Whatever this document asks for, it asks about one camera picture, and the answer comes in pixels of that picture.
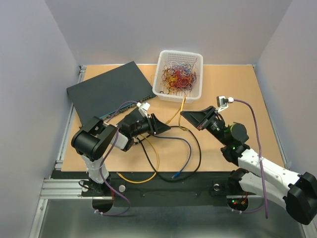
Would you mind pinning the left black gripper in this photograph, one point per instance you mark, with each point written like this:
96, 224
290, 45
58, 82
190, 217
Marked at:
155, 126

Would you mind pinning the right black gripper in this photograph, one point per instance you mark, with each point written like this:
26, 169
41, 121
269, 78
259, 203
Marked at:
200, 119

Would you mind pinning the small black network switch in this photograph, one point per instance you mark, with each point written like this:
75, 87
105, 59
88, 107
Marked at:
132, 117

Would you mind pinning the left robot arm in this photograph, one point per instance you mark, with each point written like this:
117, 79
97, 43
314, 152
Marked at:
92, 140

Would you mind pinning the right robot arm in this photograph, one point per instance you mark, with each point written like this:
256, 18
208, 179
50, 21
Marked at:
296, 193

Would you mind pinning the white plastic basket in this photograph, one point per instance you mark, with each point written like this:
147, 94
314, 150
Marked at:
178, 76

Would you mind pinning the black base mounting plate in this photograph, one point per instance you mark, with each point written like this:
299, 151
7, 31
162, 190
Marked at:
149, 199

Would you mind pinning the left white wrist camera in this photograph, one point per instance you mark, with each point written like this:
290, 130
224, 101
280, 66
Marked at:
143, 108

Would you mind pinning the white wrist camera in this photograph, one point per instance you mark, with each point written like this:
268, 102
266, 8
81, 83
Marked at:
143, 108
222, 102

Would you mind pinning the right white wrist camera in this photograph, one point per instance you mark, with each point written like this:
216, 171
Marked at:
222, 102

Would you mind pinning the large dark network switch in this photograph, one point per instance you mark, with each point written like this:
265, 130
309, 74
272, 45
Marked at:
101, 95

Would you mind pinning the aluminium frame rail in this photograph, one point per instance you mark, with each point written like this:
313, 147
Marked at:
62, 188

